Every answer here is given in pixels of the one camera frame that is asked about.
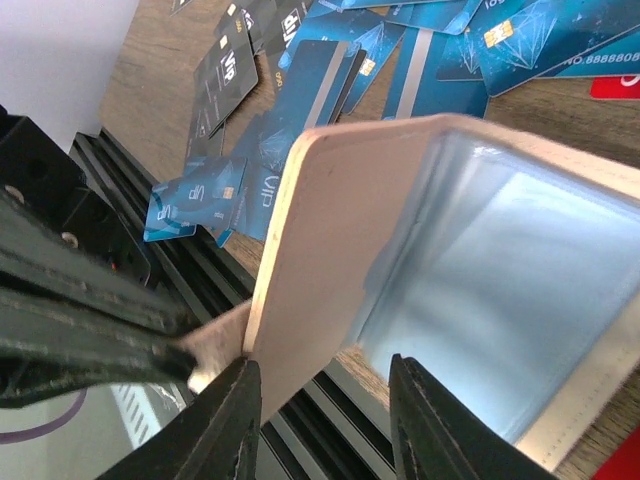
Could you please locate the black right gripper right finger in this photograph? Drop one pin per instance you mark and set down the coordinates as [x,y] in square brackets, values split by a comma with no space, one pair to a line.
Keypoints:
[435,436]

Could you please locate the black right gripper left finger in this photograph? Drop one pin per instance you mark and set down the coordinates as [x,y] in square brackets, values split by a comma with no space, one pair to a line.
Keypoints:
[216,437]

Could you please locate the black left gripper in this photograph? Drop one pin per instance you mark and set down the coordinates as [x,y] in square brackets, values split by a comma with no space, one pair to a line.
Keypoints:
[80,247]

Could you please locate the blue VIP card centre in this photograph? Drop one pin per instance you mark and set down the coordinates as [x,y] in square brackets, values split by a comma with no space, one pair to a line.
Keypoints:
[317,84]

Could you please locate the blue vip card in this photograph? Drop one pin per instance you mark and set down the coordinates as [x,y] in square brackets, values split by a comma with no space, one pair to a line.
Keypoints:
[317,84]
[517,41]

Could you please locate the blue VIP card right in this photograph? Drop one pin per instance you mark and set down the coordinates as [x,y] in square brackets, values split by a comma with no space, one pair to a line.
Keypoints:
[517,41]

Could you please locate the light blue slotted cable duct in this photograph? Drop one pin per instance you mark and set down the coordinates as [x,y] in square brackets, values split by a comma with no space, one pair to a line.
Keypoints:
[144,410]

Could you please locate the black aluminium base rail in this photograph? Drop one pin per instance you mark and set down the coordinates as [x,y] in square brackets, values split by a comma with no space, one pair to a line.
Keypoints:
[337,426]

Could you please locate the blue card near rail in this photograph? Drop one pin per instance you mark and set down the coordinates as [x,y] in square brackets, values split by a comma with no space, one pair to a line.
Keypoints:
[203,196]

